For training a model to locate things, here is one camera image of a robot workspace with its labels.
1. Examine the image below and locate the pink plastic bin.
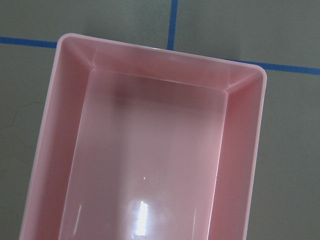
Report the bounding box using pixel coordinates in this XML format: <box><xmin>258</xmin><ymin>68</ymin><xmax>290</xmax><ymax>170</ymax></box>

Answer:
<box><xmin>19</xmin><ymin>33</ymin><xmax>267</xmax><ymax>240</ymax></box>

